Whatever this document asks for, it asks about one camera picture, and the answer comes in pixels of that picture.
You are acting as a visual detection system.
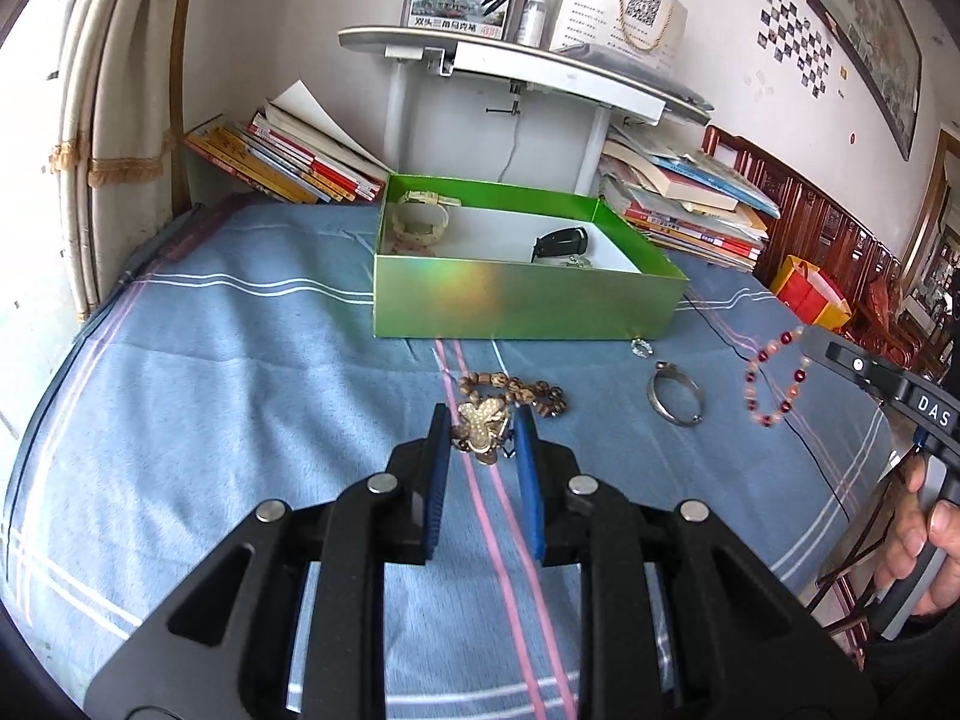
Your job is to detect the slanted stack of thin books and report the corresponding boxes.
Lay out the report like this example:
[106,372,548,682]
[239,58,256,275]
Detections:
[184,79,395,205]

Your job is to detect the checkered wall stickers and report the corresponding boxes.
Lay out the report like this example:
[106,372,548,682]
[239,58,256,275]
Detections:
[757,0,835,100]

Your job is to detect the silver bangle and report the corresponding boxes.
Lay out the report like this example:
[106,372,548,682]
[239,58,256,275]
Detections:
[646,361,707,430]

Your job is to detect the red and yellow gift bag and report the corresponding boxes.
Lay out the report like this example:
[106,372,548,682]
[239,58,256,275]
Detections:
[772,255,854,329]

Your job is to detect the shiny green cardboard box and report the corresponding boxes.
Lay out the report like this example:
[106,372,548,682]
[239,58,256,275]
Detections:
[373,174,689,342]

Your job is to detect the blue striped blanket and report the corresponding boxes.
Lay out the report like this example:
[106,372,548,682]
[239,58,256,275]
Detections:
[4,191,897,720]

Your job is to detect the tall stack of books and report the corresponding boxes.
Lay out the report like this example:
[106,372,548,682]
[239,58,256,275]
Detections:
[600,120,781,275]

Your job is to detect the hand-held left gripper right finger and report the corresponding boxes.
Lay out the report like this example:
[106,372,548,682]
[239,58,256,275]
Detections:
[512,405,878,720]

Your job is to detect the white shelf desk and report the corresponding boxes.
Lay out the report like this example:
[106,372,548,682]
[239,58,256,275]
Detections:
[337,25,713,200]

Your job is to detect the dark wooden headboard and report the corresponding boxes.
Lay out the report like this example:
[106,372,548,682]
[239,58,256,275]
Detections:
[701,124,960,383]

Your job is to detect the white paper bag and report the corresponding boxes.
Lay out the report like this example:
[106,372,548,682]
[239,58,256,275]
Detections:
[547,0,689,65]

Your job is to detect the person's right hand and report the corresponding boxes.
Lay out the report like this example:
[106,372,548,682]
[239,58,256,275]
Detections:
[876,457,960,601]

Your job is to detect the black wrist watch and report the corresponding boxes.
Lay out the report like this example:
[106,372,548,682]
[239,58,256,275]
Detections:
[532,226,591,265]

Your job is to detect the gold butterfly brooch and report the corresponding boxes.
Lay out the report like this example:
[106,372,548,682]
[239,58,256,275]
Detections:
[448,396,518,466]

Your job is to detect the red and pink bead bracelet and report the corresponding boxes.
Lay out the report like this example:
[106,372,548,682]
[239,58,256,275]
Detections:
[742,324,815,430]

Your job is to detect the white wrist watch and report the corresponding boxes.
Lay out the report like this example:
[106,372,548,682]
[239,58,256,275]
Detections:
[390,202,452,254]

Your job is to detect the grey plastic pouch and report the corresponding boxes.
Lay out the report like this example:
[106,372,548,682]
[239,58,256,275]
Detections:
[555,41,715,112]

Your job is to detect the white spray bottle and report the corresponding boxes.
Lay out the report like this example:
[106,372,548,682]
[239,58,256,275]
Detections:
[514,0,552,48]

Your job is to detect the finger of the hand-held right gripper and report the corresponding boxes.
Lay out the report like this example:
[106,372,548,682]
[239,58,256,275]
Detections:
[801,326,912,402]

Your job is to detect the brown wooden bead bracelet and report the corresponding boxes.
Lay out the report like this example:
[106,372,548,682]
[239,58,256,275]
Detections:
[456,370,569,421]

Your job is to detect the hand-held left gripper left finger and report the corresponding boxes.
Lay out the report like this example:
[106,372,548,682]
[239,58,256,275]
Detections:
[82,403,455,720]

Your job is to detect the dark framed wall picture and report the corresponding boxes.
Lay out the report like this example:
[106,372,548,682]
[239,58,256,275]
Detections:
[806,0,925,162]

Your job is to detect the beige curtain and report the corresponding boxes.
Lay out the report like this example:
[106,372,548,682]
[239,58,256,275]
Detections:
[45,0,200,323]

